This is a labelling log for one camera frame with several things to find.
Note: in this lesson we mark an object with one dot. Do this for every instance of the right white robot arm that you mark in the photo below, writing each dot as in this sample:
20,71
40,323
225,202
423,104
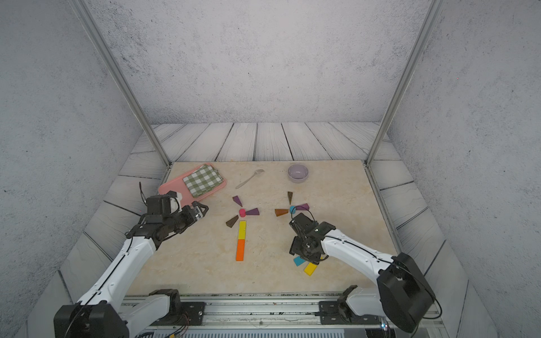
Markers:
404,295

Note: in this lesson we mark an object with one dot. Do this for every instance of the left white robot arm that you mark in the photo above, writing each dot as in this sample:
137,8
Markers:
97,313

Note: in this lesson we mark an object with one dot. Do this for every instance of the aluminium frame post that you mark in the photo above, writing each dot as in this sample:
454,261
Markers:
89,25
418,48

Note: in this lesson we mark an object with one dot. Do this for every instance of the lilac bowl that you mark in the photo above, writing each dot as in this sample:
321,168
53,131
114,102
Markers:
297,173

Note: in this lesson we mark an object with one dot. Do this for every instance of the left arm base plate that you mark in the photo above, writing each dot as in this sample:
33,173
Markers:
187,313

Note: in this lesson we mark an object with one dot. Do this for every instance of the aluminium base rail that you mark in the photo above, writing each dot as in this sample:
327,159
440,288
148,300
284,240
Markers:
232,311

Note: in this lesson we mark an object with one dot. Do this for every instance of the green checkered cloth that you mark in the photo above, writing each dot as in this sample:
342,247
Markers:
203,180

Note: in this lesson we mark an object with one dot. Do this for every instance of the yellow long block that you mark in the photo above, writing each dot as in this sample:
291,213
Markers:
310,268
242,230

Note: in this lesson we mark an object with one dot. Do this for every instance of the left aluminium frame post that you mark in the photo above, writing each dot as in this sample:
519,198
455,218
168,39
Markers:
89,25

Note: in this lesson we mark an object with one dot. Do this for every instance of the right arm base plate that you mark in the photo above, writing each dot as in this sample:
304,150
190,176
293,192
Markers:
335,313

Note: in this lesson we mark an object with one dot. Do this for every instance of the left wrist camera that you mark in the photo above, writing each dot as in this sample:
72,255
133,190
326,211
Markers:
162,206

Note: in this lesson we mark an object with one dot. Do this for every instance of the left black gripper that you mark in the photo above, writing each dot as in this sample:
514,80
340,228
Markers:
191,217

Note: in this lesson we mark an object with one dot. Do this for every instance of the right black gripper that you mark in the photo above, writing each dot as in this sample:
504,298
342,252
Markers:
294,248

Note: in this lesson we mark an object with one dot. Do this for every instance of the pink plastic tray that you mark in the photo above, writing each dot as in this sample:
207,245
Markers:
184,196

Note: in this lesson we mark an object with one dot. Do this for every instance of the purple wedge block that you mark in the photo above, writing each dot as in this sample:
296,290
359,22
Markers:
237,200
254,211

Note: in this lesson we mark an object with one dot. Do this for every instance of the right aluminium frame post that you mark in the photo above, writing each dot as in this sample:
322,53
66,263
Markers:
418,48

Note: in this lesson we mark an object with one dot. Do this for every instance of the orange brown block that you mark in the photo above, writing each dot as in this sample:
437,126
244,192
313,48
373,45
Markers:
280,212

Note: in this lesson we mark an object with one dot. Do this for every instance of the orange long block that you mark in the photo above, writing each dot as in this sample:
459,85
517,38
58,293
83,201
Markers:
240,253

